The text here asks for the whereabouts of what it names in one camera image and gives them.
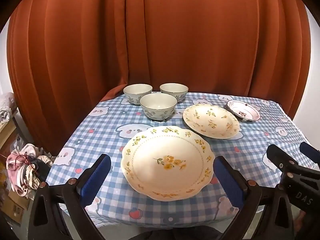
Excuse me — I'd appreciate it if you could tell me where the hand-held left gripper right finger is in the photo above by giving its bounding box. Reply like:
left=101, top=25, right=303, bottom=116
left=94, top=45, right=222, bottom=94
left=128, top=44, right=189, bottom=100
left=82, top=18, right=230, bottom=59
left=213, top=156, right=298, bottom=240

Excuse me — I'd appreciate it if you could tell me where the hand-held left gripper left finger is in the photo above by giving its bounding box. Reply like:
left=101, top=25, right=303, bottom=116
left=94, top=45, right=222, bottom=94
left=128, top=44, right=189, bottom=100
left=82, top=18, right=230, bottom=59
left=27, top=154, right=112, bottom=240

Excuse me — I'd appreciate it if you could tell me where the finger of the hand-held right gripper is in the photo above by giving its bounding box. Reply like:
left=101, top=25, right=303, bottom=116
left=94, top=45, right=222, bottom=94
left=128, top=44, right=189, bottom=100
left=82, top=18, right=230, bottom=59
left=266, top=144, right=320, bottom=181
left=299, top=142, right=320, bottom=170

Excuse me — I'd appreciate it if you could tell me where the small red patterned plate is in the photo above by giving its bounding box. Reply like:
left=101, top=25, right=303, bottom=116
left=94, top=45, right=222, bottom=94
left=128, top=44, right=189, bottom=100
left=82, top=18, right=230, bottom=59
left=227, top=100, right=261, bottom=122

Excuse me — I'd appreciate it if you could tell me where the large yellow flower plate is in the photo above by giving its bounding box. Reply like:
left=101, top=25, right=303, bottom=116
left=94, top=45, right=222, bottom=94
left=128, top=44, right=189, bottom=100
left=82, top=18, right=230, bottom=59
left=120, top=126, right=215, bottom=201

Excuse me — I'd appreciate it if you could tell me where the medium yellow flower plate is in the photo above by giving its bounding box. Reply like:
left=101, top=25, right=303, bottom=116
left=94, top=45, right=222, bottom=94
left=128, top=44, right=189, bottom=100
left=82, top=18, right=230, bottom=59
left=182, top=104, right=240, bottom=139

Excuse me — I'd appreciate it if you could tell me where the blue floral bowl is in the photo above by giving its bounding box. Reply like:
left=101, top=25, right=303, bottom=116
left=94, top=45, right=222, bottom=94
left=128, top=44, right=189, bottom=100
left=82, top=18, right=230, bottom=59
left=139, top=93, right=178, bottom=120
left=123, top=84, right=153, bottom=105
left=159, top=83, right=189, bottom=102

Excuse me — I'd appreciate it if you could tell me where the blue checked cartoon tablecloth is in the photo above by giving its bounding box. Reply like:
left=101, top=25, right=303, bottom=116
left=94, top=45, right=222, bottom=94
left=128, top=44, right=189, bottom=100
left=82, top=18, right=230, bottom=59
left=46, top=92, right=317, bottom=228

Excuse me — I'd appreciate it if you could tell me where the pile of pink clothes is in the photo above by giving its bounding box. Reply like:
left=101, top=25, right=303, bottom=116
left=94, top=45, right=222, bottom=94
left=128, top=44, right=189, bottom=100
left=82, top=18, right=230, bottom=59
left=6, top=144, right=54, bottom=197

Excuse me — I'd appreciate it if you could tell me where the cardboard box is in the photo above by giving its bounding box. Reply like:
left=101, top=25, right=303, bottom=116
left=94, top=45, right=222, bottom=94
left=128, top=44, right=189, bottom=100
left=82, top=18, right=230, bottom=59
left=0, top=189, right=28, bottom=225

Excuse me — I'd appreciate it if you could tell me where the wooden shelf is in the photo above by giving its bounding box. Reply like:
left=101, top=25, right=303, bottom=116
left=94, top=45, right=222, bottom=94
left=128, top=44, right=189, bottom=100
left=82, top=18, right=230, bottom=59
left=0, top=116, right=24, bottom=153

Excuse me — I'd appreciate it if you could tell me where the grey folded cloth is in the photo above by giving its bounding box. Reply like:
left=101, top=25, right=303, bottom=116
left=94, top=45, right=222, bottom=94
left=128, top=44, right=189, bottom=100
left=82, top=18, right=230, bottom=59
left=0, top=92, right=18, bottom=123

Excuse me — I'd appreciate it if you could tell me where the rust orange curtain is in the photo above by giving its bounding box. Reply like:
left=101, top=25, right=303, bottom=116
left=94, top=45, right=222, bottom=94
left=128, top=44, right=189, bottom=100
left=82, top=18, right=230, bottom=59
left=6, top=0, right=312, bottom=155

